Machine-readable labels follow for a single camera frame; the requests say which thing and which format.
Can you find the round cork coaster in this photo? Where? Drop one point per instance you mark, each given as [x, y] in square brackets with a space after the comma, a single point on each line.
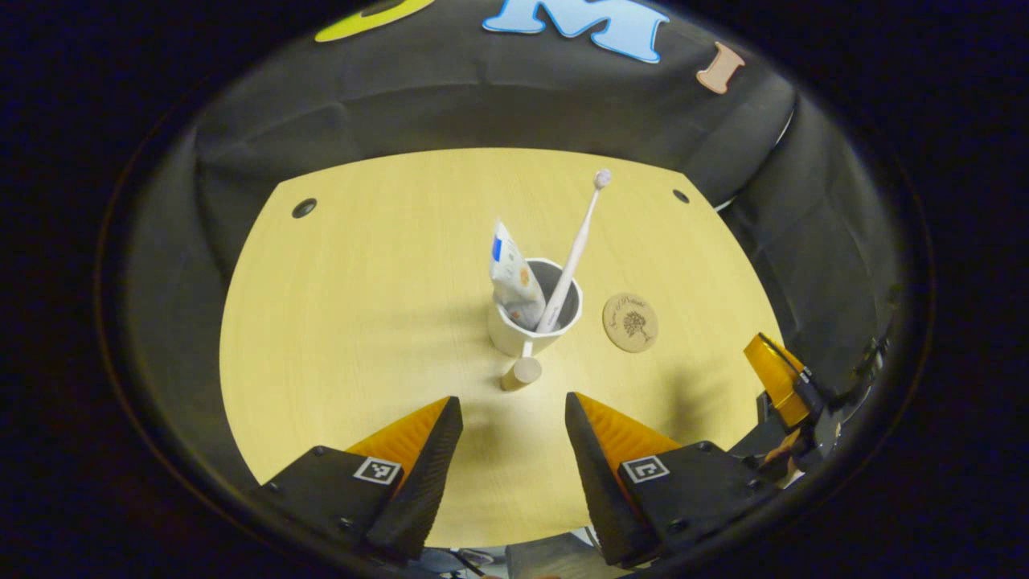
[631, 323]

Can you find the light wooden desktop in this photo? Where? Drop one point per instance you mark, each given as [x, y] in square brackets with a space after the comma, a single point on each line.
[362, 322]

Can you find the white toothbrush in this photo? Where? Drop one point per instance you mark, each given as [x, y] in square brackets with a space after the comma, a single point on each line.
[575, 253]

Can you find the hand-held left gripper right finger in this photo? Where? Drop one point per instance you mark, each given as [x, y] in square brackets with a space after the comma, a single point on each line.
[599, 498]

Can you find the white cup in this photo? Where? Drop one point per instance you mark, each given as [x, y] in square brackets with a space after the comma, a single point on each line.
[514, 334]

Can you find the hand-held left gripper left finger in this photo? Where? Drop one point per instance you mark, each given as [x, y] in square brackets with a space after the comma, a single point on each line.
[422, 490]

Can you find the black backdrop cloth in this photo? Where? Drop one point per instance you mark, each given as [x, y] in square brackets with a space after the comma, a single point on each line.
[482, 104]

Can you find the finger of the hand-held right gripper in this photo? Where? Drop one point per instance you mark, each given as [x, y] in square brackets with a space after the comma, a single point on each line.
[776, 374]

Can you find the white toothpaste tube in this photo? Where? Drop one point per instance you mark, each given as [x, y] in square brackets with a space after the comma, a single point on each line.
[514, 277]

